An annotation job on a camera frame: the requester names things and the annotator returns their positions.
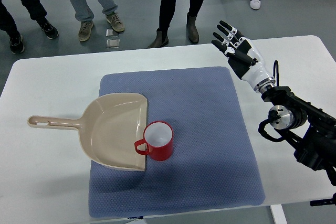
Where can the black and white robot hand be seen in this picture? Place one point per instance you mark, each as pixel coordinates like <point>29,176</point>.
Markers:
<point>243,57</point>

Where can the red cup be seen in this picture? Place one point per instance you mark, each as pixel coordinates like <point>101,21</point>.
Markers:
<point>157,141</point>

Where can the beige plastic dustpan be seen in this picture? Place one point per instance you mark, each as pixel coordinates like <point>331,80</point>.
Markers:
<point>108,129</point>

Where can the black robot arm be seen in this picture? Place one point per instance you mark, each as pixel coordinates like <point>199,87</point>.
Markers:
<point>309,130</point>

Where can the blue textured mat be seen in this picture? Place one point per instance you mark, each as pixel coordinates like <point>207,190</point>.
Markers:
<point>213,165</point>

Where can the white table leg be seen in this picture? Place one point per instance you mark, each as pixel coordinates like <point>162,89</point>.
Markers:
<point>278,214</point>

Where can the person in black trousers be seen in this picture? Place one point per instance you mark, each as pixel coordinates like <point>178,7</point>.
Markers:
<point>36,13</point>

